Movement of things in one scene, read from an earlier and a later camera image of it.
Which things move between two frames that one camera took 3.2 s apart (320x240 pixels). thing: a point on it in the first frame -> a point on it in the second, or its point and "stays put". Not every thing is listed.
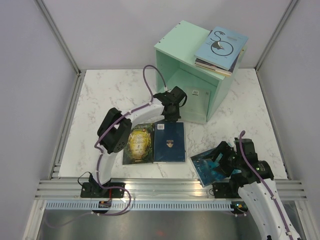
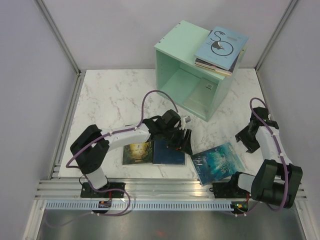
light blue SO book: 222,47 stays put
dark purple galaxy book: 231,68 stays put
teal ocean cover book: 204,164 stays put
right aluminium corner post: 275,34 stays put
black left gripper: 174,118 -> 181,144
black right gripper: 224,148 -> 250,146
